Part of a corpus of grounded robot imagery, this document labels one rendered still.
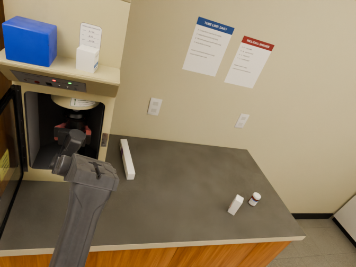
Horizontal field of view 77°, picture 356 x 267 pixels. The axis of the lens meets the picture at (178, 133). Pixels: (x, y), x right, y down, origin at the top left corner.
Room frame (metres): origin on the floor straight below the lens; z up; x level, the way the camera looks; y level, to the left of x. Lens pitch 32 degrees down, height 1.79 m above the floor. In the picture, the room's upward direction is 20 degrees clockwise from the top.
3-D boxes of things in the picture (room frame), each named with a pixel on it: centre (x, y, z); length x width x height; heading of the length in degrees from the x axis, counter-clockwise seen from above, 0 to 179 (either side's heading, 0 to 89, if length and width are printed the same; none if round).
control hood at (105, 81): (0.60, 0.38, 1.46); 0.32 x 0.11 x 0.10; 113
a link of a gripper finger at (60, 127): (0.71, 0.44, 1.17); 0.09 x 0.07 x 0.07; 23
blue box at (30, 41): (0.57, 0.46, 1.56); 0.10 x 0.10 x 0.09; 23
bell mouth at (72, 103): (0.76, 0.43, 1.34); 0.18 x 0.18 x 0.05
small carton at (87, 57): (0.63, 0.33, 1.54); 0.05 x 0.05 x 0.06; 14
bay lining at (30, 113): (0.77, 0.45, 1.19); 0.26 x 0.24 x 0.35; 113
